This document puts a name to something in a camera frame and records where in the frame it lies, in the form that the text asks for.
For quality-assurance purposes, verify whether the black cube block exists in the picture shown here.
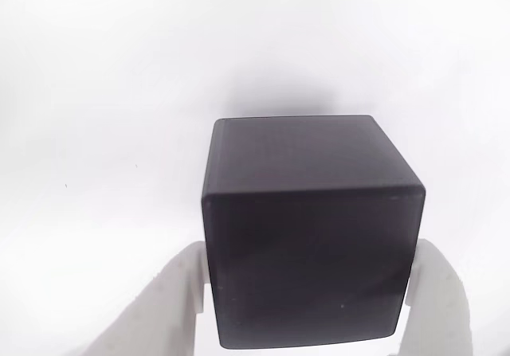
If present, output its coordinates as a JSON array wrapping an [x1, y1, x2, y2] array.
[[201, 115, 427, 351]]

